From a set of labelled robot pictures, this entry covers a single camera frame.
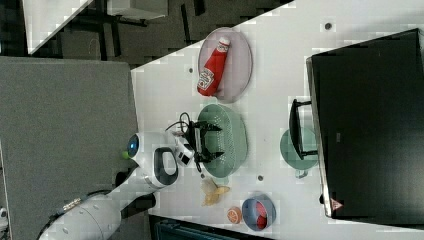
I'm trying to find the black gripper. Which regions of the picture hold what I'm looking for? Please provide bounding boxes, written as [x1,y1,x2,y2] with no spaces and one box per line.
[187,121,223,163]

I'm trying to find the mint green plastic strainer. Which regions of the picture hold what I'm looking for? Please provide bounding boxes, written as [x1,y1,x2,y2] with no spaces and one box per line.
[198,104,248,178]

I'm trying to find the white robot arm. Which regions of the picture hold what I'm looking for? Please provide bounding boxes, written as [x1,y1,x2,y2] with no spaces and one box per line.
[37,121,222,240]

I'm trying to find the peeled banana toy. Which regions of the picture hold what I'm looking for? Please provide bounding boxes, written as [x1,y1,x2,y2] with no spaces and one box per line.
[201,179,230,206]

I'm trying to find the red ketchup bottle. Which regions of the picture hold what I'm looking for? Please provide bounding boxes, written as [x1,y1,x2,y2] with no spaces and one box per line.
[197,37,231,96]

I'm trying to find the grey round plate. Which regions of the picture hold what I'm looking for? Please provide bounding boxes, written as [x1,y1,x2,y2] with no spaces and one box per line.
[198,27,252,104]

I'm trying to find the orange half toy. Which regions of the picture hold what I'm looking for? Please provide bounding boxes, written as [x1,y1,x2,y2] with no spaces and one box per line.
[227,207,242,224]

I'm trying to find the blue bowl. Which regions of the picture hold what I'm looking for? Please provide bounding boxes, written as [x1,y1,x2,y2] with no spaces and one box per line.
[242,193,276,231]

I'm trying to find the green round object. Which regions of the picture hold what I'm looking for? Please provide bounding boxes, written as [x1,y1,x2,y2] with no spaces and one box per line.
[121,151,130,160]

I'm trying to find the mint green cup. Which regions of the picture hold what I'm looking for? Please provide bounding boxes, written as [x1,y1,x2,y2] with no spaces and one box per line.
[280,128,318,179]

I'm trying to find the red strawberry toy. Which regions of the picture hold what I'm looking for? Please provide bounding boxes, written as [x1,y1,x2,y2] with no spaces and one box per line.
[255,202,267,229]

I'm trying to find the black toaster oven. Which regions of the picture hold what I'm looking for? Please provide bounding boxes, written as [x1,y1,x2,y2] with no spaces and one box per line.
[289,28,424,229]

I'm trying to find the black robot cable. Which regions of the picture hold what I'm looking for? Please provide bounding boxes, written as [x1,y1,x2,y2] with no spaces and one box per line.
[165,111,204,174]

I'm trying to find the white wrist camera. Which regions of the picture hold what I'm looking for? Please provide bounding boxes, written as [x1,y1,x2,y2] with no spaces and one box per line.
[174,136,194,167]

